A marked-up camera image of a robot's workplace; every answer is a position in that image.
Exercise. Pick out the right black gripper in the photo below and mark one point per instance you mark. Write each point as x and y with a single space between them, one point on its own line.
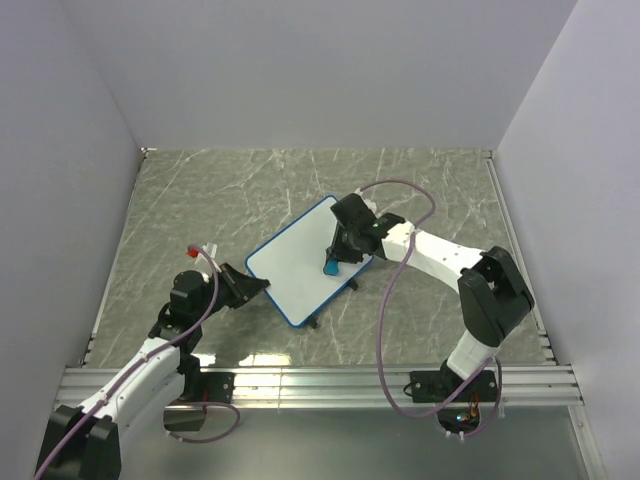
337 251

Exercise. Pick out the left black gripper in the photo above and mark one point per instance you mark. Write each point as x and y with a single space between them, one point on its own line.
242 287

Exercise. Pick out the blue whiteboard eraser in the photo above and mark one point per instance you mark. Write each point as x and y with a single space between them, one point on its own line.
331 267

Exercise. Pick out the blue framed small whiteboard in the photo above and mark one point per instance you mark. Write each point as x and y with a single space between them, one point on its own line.
293 260

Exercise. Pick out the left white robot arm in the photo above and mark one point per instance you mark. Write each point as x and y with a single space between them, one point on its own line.
88 441

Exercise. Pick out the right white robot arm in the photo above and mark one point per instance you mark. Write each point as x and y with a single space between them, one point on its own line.
493 294

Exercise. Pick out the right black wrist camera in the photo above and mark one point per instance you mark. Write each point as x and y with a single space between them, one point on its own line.
355 212

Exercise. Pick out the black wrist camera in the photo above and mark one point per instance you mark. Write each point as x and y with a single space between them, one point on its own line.
190 292
355 212

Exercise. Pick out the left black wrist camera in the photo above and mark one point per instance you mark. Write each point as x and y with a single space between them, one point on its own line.
190 292

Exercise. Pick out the right aluminium side rail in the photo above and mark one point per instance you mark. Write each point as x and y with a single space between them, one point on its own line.
543 336

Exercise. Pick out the aluminium front rail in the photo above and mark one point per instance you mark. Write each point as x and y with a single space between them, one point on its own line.
350 422

